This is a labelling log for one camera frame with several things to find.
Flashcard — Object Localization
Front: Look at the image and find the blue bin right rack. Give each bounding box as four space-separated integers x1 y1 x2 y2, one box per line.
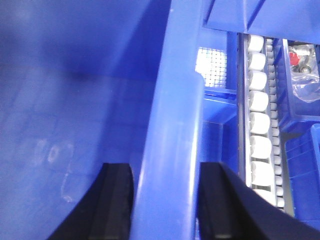
202 0 320 45

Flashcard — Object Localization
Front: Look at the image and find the blue bin with parts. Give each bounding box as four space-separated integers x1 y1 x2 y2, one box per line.
272 38 320 133

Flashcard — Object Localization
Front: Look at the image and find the middle white roller track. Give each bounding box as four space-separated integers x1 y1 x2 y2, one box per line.
237 33 294 216

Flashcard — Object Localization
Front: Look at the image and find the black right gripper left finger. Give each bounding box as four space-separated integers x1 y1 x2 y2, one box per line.
49 163 134 240

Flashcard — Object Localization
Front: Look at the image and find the blue plastic bin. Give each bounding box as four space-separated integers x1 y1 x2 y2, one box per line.
0 0 203 240

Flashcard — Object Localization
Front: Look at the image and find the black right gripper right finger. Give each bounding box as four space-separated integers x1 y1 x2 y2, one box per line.
198 162 320 240

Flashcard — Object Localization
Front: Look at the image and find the clear plastic parts bag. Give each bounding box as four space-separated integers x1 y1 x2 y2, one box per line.
291 73 320 104

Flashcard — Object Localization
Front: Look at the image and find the blue bin lower shelf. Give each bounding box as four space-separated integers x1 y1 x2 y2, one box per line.
285 123 320 229

